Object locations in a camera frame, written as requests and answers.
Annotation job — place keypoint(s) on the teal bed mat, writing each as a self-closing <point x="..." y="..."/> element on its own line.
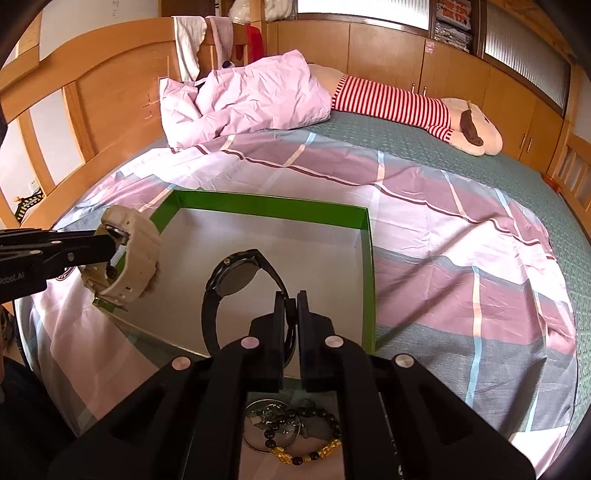
<point x="521" y="184"/>

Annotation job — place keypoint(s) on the frosted glass window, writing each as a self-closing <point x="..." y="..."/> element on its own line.
<point x="526" y="55"/>

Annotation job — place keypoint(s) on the wooden footboard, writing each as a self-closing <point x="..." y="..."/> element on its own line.
<point x="575" y="175"/>

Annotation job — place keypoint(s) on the black wristwatch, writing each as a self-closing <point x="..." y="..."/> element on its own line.
<point x="235" y="277"/>

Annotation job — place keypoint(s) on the wooden headboard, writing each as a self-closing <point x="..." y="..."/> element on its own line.
<point x="115" y="92"/>

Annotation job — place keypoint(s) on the white garment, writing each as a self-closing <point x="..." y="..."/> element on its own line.
<point x="189" y="41"/>

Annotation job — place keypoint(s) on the beige wristwatch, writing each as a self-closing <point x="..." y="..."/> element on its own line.
<point x="138" y="258"/>

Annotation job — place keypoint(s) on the pink quilt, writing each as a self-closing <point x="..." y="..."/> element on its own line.
<point x="258" y="97"/>

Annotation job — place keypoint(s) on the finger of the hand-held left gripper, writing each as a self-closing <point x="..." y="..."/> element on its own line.
<point x="69" y="259"/>
<point x="55" y="238"/>

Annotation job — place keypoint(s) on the silver bangle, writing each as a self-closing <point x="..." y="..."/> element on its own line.
<point x="251" y="445"/>

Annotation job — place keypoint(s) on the pink grey plaid bed sheet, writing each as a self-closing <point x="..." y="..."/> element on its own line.
<point x="438" y="240"/>

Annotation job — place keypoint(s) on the green bead charm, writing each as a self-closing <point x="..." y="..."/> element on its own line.
<point x="261" y="415"/>

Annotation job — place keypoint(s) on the striped plush toy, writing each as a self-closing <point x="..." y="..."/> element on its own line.
<point x="392" y="104"/>

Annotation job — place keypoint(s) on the pink garment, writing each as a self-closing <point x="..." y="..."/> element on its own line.
<point x="221" y="37"/>

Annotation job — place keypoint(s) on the wooden wall cabinets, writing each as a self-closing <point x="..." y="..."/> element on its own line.
<point x="378" y="50"/>

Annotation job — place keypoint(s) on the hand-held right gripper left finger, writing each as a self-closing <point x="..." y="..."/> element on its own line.
<point x="277" y="332"/>

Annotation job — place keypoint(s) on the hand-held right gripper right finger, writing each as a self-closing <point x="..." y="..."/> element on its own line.
<point x="314" y="341"/>

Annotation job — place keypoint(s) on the green cardboard box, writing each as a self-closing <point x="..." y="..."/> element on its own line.
<point x="277" y="230"/>

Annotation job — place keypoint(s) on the red cloth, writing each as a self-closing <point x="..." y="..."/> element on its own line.
<point x="254" y="41"/>

